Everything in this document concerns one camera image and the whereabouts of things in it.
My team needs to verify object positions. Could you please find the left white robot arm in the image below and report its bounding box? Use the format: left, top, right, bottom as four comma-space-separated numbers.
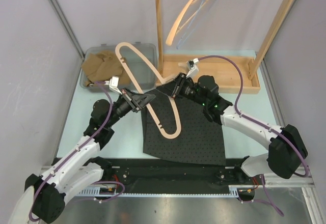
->
25, 89, 155, 223

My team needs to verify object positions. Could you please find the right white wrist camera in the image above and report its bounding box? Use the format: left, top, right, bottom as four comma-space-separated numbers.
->
186, 58, 199, 78

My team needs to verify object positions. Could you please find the hanging wooden hanger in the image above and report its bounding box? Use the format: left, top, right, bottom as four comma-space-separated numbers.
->
165, 0, 219, 46

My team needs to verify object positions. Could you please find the clear grey plastic bin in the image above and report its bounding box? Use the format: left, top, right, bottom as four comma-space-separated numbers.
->
85, 42, 158, 90

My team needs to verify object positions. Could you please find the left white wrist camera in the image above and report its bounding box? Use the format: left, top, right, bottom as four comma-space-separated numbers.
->
108, 76, 122, 94

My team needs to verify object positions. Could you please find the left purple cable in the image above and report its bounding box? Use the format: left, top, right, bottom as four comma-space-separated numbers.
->
29, 80, 125, 221

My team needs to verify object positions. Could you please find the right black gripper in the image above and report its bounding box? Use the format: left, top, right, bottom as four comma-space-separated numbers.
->
156, 72, 207, 107

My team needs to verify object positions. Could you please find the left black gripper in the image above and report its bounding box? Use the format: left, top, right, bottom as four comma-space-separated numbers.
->
106, 88, 155, 127

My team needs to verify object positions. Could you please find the wooden clothes rack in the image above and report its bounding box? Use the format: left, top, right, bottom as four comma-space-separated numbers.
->
155, 0, 295, 94

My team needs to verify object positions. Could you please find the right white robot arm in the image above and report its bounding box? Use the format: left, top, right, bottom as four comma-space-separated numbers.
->
157, 73, 308, 184

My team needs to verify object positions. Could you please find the light blue wire hanger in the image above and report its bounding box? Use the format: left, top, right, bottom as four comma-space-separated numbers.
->
176, 0, 218, 49

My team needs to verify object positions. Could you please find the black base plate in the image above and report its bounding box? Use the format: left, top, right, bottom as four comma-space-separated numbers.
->
83, 157, 261, 195

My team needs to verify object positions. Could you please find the dark grey dotted skirt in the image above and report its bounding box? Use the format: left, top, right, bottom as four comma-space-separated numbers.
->
141, 98, 226, 165

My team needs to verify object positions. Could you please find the aluminium frame rail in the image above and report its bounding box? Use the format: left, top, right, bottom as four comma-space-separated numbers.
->
264, 173, 314, 188

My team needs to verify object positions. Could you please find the light wooden hanger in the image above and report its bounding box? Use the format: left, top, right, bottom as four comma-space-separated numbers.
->
115, 42, 181, 139

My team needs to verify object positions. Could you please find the white slotted cable duct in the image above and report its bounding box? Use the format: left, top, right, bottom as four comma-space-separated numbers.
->
76, 185, 239, 198

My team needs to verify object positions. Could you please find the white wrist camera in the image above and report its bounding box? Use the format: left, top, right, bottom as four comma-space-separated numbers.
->
186, 58, 199, 78
108, 76, 122, 94

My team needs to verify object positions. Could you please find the tan crumpled cloth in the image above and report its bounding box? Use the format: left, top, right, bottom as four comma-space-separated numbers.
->
81, 50, 130, 87

